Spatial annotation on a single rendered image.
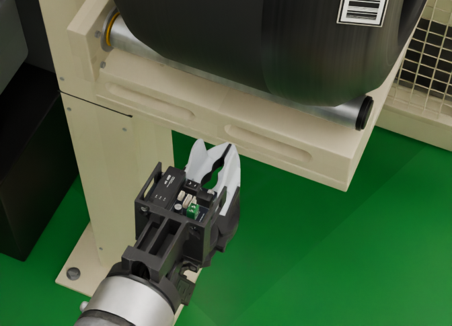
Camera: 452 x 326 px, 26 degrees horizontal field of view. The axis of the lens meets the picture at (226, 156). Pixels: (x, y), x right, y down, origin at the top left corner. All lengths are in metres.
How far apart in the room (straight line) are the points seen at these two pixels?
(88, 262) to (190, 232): 1.21
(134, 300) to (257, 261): 1.25
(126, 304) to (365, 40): 0.32
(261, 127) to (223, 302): 0.88
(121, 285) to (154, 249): 0.04
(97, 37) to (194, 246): 0.40
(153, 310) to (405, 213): 1.37
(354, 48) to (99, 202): 1.00
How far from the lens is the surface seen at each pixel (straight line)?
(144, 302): 0.85
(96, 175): 1.75
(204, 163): 1.00
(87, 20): 1.22
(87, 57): 1.24
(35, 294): 2.09
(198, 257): 0.92
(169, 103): 1.29
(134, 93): 1.30
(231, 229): 0.95
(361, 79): 0.98
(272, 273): 2.08
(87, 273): 2.08
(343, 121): 1.18
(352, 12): 0.86
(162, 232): 0.88
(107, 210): 1.84
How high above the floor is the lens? 1.86
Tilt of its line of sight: 57 degrees down
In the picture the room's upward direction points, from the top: straight up
